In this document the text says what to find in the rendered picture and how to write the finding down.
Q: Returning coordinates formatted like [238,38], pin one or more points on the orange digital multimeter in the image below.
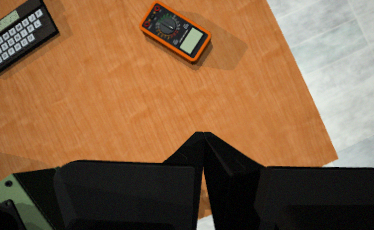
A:
[175,32]

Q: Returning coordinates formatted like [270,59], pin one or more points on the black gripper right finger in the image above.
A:
[240,200]

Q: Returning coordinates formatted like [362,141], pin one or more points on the black keyboard with display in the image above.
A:
[23,30]

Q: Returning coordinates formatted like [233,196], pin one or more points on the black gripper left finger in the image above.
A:
[135,191]

